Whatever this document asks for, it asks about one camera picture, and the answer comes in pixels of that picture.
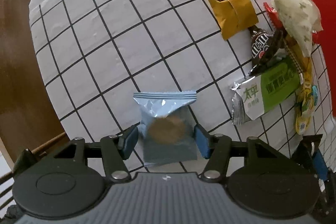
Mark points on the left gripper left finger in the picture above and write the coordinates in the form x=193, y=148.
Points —
x=116, y=149

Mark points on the light blue cookie packet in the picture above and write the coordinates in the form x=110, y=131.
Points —
x=166, y=126

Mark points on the yellow green snack pouch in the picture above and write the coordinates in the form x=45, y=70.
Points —
x=307, y=95

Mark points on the green cracker packet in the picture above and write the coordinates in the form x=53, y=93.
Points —
x=257, y=95

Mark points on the white grid tablecloth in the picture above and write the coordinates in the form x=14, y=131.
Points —
x=94, y=54

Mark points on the brown M&M's bag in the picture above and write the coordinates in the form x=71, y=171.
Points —
x=266, y=49

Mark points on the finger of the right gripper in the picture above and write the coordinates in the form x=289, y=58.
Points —
x=310, y=157

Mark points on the white patterned snack packet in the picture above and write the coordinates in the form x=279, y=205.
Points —
x=299, y=19

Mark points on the mustard yellow snack packet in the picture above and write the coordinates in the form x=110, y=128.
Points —
x=233, y=16

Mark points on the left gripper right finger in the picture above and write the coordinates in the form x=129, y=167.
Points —
x=216, y=149

